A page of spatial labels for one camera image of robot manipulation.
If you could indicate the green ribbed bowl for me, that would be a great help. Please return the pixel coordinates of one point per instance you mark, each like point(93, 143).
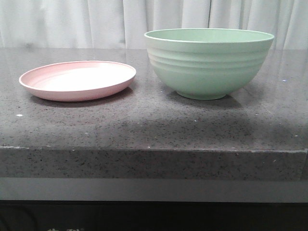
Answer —
point(207, 63)

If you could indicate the pink plate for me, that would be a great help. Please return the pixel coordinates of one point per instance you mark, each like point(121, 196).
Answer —
point(78, 81)

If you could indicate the white curtain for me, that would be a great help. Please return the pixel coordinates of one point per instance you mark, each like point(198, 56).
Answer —
point(106, 24)

